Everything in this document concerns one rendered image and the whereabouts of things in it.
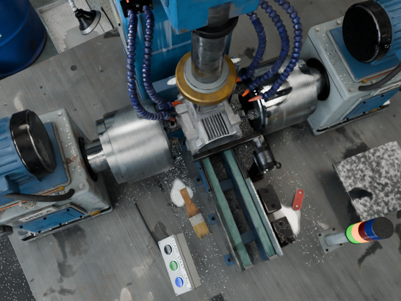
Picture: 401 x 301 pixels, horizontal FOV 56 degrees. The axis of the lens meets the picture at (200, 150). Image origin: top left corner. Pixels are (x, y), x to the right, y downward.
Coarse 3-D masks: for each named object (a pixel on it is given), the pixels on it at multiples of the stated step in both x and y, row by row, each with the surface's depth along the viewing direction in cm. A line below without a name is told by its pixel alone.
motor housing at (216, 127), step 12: (228, 108) 129; (180, 120) 131; (192, 120) 127; (204, 120) 125; (216, 120) 125; (228, 120) 127; (204, 132) 124; (216, 132) 123; (228, 132) 124; (240, 132) 128; (192, 144) 126; (216, 144) 138
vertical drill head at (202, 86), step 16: (208, 16) 78; (224, 16) 79; (192, 32) 88; (192, 48) 94; (208, 48) 89; (224, 48) 93; (192, 64) 101; (208, 64) 96; (224, 64) 108; (176, 80) 108; (192, 80) 106; (208, 80) 104; (224, 80) 106; (192, 96) 107; (208, 96) 107; (224, 96) 107
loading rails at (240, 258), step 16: (208, 160) 139; (224, 160) 144; (240, 160) 149; (208, 176) 137; (240, 176) 137; (208, 192) 142; (224, 192) 147; (240, 192) 136; (256, 192) 134; (224, 208) 133; (256, 208) 134; (224, 224) 131; (256, 224) 132; (224, 240) 138; (240, 240) 130; (256, 240) 138; (272, 240) 130; (224, 256) 138; (240, 256) 129; (272, 256) 128
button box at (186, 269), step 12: (168, 240) 115; (180, 240) 115; (180, 252) 112; (168, 264) 114; (180, 264) 112; (192, 264) 114; (180, 276) 111; (192, 276) 112; (180, 288) 112; (192, 288) 109
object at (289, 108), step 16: (272, 64) 126; (288, 64) 125; (304, 64) 126; (272, 80) 122; (288, 80) 122; (304, 80) 123; (320, 80) 131; (240, 96) 139; (272, 96) 121; (288, 96) 122; (304, 96) 124; (256, 112) 128; (272, 112) 123; (288, 112) 125; (304, 112) 127; (256, 128) 137; (272, 128) 128
